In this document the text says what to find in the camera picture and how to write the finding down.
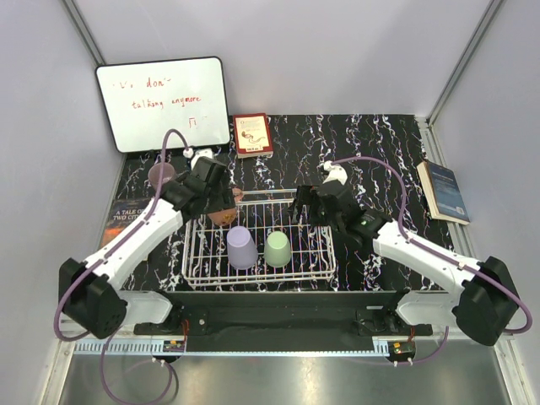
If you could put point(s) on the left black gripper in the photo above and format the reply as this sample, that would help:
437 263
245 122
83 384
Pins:
225 198

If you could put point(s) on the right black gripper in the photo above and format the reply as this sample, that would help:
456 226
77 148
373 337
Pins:
305 195

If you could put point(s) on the orange pink mug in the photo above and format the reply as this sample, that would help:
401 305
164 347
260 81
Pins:
227 217

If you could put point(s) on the lavender plastic cup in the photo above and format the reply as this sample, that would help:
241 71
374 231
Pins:
241 249

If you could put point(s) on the white wire dish rack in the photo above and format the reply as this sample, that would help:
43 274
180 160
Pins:
205 265

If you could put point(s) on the mauve ceramic mug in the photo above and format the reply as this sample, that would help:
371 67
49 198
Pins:
161 173

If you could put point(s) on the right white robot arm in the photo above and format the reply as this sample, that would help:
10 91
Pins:
478 297

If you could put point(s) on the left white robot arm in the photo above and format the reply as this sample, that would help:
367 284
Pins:
90 292

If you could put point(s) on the black marbled table mat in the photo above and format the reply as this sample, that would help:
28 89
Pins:
381 155

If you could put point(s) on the light green plastic cup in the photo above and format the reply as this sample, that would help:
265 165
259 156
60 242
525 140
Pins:
277 249

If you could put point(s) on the red and cream book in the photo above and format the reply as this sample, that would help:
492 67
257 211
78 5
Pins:
252 136

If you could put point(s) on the Tale of Two Cities book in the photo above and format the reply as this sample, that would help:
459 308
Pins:
122 213

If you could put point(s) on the white dry-erase board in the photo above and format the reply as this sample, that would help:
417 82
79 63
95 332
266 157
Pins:
144 100

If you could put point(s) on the blue paperback book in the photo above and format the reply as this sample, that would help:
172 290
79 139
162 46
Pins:
442 193

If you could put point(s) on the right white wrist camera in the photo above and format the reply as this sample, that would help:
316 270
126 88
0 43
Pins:
334 172

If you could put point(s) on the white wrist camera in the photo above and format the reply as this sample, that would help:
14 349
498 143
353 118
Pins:
194 155
334 172

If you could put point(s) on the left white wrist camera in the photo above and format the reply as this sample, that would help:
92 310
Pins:
194 155

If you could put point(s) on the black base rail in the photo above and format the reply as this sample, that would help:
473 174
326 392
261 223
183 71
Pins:
322 322

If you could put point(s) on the white slotted cable duct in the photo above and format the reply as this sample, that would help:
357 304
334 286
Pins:
139 347

